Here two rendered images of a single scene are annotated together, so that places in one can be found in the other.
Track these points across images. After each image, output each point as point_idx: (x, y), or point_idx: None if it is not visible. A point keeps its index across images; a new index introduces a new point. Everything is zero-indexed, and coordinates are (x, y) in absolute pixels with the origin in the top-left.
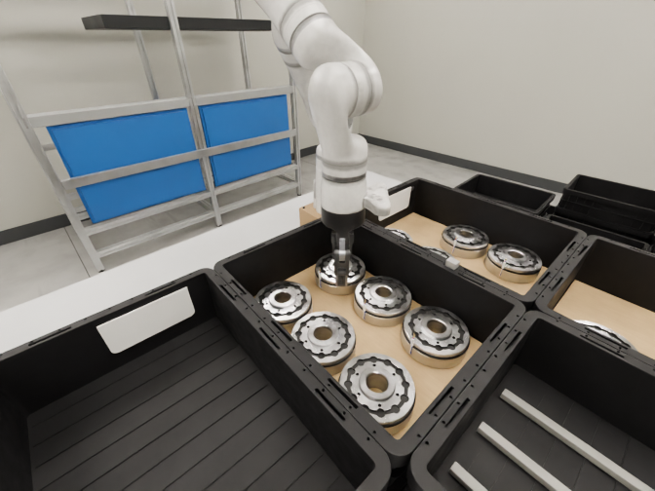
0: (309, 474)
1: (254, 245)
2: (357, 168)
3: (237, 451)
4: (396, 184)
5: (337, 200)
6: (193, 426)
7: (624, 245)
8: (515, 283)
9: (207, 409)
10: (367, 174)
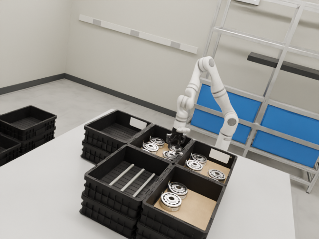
0: None
1: None
2: (178, 117)
3: None
4: (284, 184)
5: (173, 123)
6: (123, 138)
7: (222, 190)
8: None
9: (126, 139)
10: (284, 174)
